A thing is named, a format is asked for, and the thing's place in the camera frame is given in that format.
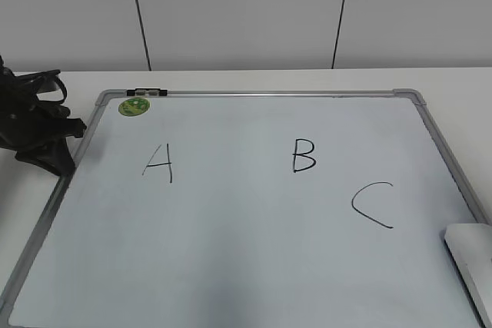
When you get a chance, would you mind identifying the white magnetic whiteboard grey frame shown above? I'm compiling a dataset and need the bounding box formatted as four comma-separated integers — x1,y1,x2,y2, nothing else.
1,89,491,327

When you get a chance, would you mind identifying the white rectangular board eraser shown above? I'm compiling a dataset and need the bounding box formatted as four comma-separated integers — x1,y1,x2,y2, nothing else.
444,224,491,327

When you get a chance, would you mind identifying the black grey marker clip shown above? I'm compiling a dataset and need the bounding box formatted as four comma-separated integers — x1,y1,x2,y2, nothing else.
126,88,168,97

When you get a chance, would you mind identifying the green round magnet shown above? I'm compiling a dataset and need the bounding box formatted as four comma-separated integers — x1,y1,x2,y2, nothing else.
118,98,151,117

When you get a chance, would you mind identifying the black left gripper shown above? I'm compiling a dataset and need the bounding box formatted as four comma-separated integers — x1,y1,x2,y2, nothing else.
1,63,87,177

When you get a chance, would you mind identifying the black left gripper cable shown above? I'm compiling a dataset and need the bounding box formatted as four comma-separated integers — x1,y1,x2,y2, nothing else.
11,69,68,106

